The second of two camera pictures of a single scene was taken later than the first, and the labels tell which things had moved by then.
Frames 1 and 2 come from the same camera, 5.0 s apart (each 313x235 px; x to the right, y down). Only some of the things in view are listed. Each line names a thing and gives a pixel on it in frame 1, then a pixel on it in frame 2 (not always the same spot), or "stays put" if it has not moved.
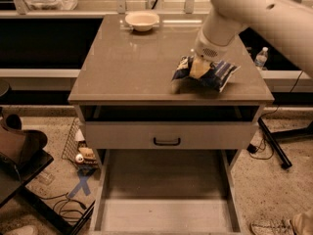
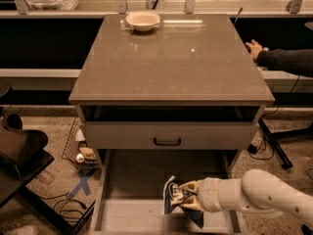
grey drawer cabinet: x=127 y=101 stays put
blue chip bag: x=214 y=79 -> x=197 y=216
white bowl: x=142 y=21 stays put
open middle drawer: x=164 y=192 stays put
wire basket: x=76 y=148 stays put
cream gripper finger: x=200 y=67 -> x=192 y=185
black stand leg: x=273 y=143 stays put
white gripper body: x=208 y=49 -> x=208 y=193
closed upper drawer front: x=171 y=135 stays put
